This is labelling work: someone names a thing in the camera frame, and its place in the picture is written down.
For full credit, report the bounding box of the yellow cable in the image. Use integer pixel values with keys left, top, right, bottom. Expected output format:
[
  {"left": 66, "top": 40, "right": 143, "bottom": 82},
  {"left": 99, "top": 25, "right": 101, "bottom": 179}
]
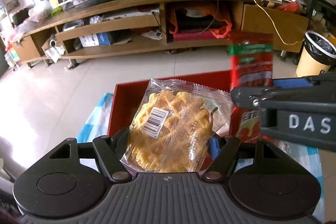
[{"left": 196, "top": 0, "right": 305, "bottom": 45}]

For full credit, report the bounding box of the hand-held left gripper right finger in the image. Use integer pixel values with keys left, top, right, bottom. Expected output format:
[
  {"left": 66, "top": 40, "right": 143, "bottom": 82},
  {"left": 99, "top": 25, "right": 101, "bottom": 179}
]
[{"left": 203, "top": 135, "right": 284, "bottom": 183}]

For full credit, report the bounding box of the red and green snack packet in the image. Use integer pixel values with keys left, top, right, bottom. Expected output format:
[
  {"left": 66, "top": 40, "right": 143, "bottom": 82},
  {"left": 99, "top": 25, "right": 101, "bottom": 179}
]
[{"left": 227, "top": 30, "right": 275, "bottom": 143}]

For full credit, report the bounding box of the orange plastic bag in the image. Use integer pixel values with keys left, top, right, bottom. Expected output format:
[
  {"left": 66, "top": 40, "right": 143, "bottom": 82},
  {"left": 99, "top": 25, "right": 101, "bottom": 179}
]
[{"left": 168, "top": 2, "right": 233, "bottom": 39}]

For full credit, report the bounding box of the yellow trash bin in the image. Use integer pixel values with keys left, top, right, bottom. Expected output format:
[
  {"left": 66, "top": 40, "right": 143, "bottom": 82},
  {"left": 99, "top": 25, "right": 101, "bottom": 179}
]
[{"left": 296, "top": 30, "right": 336, "bottom": 77}]

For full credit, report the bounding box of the white and blue box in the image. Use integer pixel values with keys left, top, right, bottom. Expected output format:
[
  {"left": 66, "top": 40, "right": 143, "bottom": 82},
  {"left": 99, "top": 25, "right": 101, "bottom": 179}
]
[{"left": 79, "top": 32, "right": 112, "bottom": 47}]

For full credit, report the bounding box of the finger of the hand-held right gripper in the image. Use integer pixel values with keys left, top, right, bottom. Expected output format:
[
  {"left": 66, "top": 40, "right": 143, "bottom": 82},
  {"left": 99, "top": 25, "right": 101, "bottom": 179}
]
[
  {"left": 230, "top": 85, "right": 336, "bottom": 111},
  {"left": 272, "top": 73, "right": 336, "bottom": 91}
]

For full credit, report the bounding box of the red plastic bag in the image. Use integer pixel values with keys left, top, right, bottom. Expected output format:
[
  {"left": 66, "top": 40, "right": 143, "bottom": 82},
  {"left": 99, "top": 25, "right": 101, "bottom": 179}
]
[{"left": 276, "top": 1, "right": 302, "bottom": 14}]

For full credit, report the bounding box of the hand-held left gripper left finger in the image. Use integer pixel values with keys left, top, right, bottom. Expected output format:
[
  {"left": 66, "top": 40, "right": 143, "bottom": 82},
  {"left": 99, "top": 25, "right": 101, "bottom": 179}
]
[{"left": 51, "top": 126, "right": 132, "bottom": 183}]

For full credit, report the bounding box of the wooden TV stand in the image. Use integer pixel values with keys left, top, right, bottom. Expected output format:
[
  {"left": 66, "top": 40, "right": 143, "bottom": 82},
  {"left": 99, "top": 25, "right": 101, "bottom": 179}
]
[{"left": 12, "top": 0, "right": 310, "bottom": 68}]

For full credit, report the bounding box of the blue checkered cloth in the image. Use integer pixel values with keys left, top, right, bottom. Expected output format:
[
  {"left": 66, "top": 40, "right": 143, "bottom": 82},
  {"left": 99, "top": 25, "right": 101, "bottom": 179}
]
[{"left": 76, "top": 93, "right": 323, "bottom": 224}]

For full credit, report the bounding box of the red cardboard box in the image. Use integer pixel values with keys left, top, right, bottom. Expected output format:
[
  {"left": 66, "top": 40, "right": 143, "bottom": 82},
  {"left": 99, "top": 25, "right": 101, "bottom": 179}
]
[{"left": 108, "top": 70, "right": 263, "bottom": 174}]

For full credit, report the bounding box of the yellow crispy noodle packet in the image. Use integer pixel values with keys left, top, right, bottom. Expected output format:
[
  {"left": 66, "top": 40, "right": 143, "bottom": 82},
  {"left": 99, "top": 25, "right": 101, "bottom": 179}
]
[{"left": 120, "top": 78, "right": 233, "bottom": 173}]

